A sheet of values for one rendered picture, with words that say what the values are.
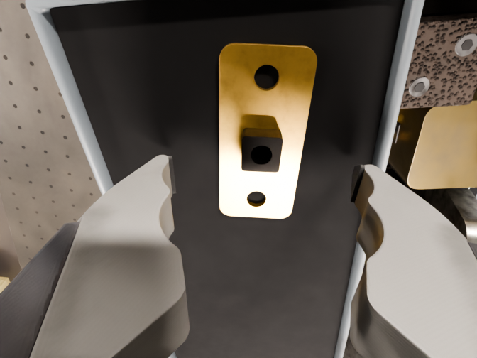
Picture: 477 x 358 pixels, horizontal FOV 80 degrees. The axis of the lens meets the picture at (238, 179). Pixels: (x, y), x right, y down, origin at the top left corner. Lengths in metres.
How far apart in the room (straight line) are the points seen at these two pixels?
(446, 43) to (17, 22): 0.67
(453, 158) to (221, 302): 0.21
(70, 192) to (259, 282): 0.70
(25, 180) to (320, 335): 0.79
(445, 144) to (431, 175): 0.03
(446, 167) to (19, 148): 0.81
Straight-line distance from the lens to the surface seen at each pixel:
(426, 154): 0.26
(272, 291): 0.21
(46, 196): 0.89
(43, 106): 0.76
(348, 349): 0.58
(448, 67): 0.22
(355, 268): 0.19
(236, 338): 0.25
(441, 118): 0.25
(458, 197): 0.33
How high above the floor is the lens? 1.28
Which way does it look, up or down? 58 degrees down
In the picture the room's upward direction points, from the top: 175 degrees counter-clockwise
